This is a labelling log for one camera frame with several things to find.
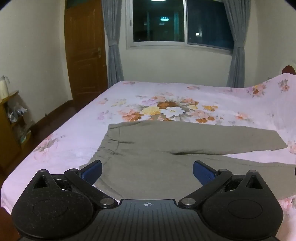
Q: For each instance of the crumpled plastic bags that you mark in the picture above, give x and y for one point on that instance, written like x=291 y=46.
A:
x=17 y=113

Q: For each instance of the grey curtain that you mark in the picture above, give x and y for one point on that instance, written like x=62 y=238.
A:
x=237 y=60
x=113 y=58

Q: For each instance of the wooden shelf unit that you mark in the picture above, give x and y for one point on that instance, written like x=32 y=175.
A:
x=9 y=143

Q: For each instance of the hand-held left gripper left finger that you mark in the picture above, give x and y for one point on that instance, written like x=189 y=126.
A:
x=91 y=171

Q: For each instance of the white framed window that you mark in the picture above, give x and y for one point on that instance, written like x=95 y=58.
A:
x=159 y=23

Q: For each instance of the pink floral bedspread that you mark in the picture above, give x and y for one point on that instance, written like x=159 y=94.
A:
x=69 y=143

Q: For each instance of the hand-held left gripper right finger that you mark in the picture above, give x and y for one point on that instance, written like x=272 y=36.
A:
x=203 y=172

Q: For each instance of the wooden headboard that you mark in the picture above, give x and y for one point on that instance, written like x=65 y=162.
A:
x=289 y=69

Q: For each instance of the brown wooden door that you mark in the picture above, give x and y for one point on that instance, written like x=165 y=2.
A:
x=85 y=51

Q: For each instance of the stacked books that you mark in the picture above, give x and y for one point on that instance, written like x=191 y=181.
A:
x=25 y=136

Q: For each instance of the grey pants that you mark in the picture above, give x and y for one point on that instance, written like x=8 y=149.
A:
x=150 y=162

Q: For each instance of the white kettle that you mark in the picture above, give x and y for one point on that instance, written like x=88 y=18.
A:
x=3 y=89

